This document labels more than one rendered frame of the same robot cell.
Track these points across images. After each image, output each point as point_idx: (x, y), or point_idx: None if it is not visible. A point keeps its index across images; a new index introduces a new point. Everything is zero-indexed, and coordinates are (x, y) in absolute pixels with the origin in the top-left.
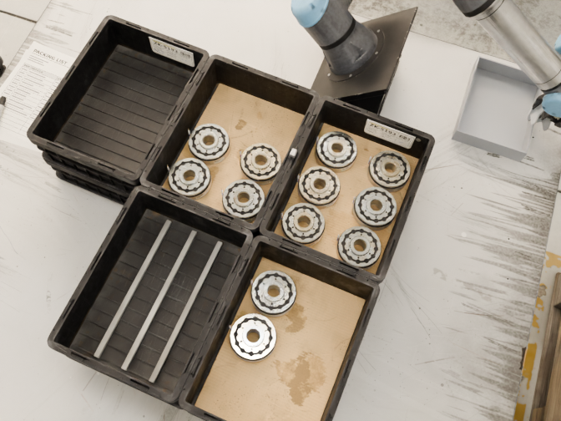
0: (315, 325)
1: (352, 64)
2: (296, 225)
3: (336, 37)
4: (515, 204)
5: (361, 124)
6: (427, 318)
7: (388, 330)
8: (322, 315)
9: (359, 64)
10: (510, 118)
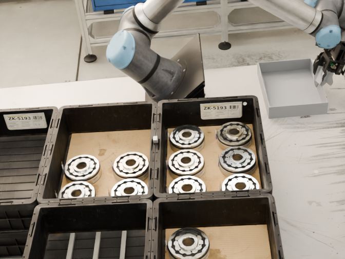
0: (236, 257)
1: (170, 84)
2: (182, 191)
3: (150, 67)
4: (341, 139)
5: (197, 112)
6: (324, 236)
7: (298, 257)
8: (237, 248)
9: (175, 82)
10: (303, 91)
